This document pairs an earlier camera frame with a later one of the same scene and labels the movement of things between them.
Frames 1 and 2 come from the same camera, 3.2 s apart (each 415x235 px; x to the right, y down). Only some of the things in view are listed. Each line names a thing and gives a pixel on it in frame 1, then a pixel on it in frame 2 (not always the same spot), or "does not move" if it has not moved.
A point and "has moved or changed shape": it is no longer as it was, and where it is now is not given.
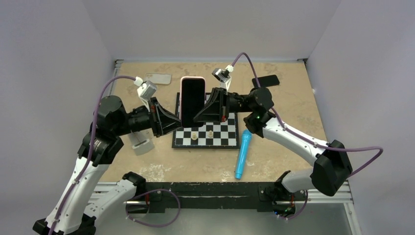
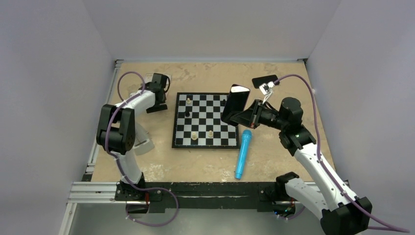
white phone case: (160, 79) does not move
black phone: (266, 81) does not move
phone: (192, 98) has moved or changed shape
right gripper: (217, 108) -> (251, 117)
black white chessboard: (212, 135) does not move
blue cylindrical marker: (246, 135) does not move
